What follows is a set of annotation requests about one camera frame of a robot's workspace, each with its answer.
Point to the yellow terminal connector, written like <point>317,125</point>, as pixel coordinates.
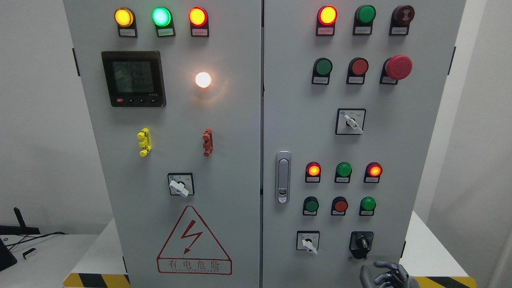
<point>144,142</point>

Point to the green indicator top right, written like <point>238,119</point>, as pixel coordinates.
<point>363,20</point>

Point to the red emergency stop mushroom button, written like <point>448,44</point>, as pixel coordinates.
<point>395,68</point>

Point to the green push button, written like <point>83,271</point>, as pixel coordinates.
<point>310,206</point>
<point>367,206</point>
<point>322,68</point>

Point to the small white black adapter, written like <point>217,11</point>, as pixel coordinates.
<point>29,253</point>

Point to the white table with hazard stripes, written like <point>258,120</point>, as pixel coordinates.
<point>424,258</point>

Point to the grey electrical cabinet left door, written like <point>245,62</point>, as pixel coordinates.
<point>227,183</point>

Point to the red lit indicator light left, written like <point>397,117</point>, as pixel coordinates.
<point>199,25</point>

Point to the white selector switch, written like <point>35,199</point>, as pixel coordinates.
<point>350,121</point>
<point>308,241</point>

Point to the red lit indicator middle left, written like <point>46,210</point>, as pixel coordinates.
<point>313,172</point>

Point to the red indicator middle right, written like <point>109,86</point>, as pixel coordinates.
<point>372,173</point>

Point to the red push button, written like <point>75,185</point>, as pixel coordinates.
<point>357,69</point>
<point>339,206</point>

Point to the red terminal connector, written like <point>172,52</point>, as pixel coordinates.
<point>207,142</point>

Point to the white selector switch lower right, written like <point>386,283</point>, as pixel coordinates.
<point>308,241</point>

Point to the red push button lower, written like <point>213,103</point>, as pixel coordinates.
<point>339,206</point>

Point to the red push button upper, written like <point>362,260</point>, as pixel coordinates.
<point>357,69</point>

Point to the black object at left edge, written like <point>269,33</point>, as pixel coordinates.
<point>7,259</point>

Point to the green indicator middle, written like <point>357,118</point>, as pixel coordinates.
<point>343,173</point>

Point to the grey electrical cabinet right door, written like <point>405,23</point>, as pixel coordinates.
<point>300,117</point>

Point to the black digital power meter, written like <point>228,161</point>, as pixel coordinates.
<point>134,78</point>

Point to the dark red buzzer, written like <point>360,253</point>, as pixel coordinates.
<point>401,18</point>

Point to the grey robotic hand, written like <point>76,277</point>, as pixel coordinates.
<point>395,277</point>

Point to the white glowing lamp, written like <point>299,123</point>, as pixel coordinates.
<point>203,80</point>

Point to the white selector switch upper right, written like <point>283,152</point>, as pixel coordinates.
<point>350,121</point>

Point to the green lit indicator light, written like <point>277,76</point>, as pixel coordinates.
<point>163,21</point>

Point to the green push button upper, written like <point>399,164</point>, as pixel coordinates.
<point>322,68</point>

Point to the green push button lower left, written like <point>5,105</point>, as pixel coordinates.
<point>310,206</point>

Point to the green push button lower right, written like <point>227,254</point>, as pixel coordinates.
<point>367,206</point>

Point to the white selector switch left door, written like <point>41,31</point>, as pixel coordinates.
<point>181,184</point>

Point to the yellow indicator light top left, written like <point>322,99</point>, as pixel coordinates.
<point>126,22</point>

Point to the grey electrical cabinet door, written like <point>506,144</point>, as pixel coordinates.
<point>300,117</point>
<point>227,183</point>

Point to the silver door handle lock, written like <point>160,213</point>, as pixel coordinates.
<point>282,179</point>

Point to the black device with antenna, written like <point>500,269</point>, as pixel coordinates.
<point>22,228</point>

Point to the red electric hazard warning sticker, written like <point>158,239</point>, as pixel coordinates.
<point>192,248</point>

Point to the red lit indicator top right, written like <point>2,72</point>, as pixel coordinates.
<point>325,21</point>

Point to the black rotary knob switch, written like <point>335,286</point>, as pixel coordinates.
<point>360,244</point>

